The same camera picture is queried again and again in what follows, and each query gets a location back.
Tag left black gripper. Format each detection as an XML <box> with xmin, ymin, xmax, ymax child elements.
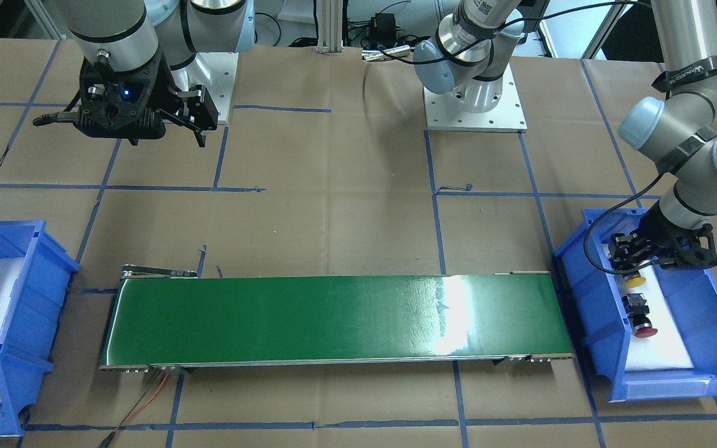
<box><xmin>609</xmin><ymin>208</ymin><xmax>717</xmax><ymax>275</ymax></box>

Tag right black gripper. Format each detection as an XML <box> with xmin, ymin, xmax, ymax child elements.
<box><xmin>116</xmin><ymin>49</ymin><xmax>219</xmax><ymax>148</ymax></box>

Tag yellow push button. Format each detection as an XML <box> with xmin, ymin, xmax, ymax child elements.
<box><xmin>621</xmin><ymin>271</ymin><xmax>647</xmax><ymax>289</ymax></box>

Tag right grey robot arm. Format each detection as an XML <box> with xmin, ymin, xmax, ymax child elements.
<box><xmin>32</xmin><ymin>1</ymin><xmax>255</xmax><ymax>147</ymax></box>

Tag blue bin with buttons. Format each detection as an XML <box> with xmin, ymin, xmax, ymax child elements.
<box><xmin>556</xmin><ymin>208</ymin><xmax>717</xmax><ymax>403</ymax></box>

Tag red push button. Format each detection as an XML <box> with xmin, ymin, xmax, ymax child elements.
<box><xmin>621</xmin><ymin>293</ymin><xmax>659</xmax><ymax>338</ymax></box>

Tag green conveyor belt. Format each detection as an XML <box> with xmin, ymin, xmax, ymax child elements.
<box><xmin>100</xmin><ymin>272</ymin><xmax>574</xmax><ymax>371</ymax></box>

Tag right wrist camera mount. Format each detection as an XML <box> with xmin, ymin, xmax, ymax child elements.
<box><xmin>32</xmin><ymin>57</ymin><xmax>166</xmax><ymax>140</ymax></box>

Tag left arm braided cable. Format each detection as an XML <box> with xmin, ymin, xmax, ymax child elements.
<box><xmin>584</xmin><ymin>173</ymin><xmax>677</xmax><ymax>276</ymax></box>

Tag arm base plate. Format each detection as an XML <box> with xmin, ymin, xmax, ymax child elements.
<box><xmin>172</xmin><ymin>53</ymin><xmax>240</xmax><ymax>125</ymax></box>
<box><xmin>423</xmin><ymin>66</ymin><xmax>528</xmax><ymax>133</ymax></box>

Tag aluminium frame post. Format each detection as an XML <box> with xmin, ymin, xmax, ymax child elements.
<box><xmin>313</xmin><ymin>0</ymin><xmax>345</xmax><ymax>54</ymax></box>

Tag red black conveyor wires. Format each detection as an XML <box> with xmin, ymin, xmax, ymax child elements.
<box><xmin>98</xmin><ymin>368</ymin><xmax>176</xmax><ymax>448</ymax></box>

